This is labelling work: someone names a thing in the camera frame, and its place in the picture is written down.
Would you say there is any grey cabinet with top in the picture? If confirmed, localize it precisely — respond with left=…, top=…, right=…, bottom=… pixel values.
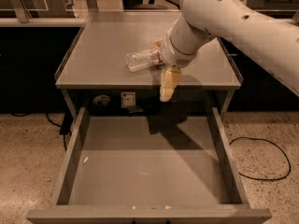
left=56, top=11, right=242, bottom=116

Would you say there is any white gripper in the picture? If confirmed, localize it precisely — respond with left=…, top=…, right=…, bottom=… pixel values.
left=153, top=35, right=200, bottom=102

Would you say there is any black floor cable right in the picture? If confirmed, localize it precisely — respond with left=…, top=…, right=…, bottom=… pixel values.
left=228, top=136, right=292, bottom=182

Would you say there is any clear plastic water bottle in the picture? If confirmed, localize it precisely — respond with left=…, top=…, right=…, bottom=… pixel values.
left=125, top=48, right=161, bottom=73

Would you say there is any black cable left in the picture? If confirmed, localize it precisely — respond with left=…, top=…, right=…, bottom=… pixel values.
left=8, top=111, right=73, bottom=151

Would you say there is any white wall outlet box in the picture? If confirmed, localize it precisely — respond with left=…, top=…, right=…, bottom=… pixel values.
left=121, top=91, right=135, bottom=107

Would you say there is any open grey top drawer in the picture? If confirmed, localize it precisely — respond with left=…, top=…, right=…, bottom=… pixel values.
left=26, top=108, right=272, bottom=224

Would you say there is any white horizontal rail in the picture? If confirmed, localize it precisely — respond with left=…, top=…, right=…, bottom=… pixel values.
left=0, top=18, right=88, bottom=27

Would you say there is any round grey wall socket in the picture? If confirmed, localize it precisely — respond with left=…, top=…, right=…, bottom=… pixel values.
left=93, top=95, right=111, bottom=106

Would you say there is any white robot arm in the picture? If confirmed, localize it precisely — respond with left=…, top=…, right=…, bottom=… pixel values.
left=160, top=0, right=299, bottom=102

